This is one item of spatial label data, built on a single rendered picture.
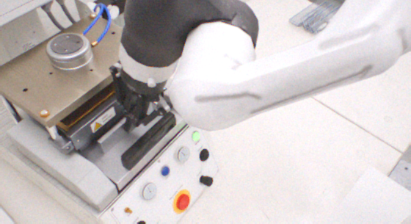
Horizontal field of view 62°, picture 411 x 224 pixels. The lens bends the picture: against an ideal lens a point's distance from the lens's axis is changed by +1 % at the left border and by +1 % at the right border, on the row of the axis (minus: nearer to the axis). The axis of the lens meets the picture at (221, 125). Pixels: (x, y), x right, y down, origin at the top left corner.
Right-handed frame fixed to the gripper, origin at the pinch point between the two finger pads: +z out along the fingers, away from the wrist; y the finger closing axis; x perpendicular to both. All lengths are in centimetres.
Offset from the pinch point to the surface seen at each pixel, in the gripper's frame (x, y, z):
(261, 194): 15.7, 34.2, 16.9
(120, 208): -12.7, 9.9, 8.9
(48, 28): 25, -57, 45
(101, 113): -3.8, -4.8, -1.2
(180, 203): -1.1, 19.0, 16.7
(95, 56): 3.5, -13.8, -4.1
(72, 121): -8.8, -7.2, -1.1
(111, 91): 1.2, -7.2, -1.1
